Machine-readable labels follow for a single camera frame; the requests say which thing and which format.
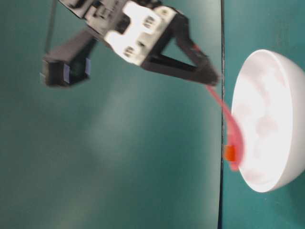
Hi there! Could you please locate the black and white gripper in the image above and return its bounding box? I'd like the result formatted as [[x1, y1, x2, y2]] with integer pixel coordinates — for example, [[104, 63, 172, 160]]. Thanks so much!
[[60, 0, 219, 86]]

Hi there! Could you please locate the translucent red plastic spoon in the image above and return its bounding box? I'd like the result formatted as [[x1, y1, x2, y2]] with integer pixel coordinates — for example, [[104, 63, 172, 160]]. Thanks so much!
[[205, 85, 244, 171]]

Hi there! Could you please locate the small red block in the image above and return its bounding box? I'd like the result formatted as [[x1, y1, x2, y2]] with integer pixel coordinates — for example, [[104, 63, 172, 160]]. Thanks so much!
[[224, 145, 236, 162]]

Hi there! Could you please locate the white round bowl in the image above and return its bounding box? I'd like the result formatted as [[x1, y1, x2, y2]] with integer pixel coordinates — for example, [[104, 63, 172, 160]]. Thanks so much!
[[232, 49, 305, 193]]

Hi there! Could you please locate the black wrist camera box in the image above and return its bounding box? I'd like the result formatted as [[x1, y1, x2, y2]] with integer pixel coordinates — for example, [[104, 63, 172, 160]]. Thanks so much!
[[39, 30, 96, 88]]

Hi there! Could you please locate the thin grey cable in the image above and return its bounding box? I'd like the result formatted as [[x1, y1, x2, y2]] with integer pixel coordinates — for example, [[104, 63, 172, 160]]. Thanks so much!
[[45, 0, 58, 54]]

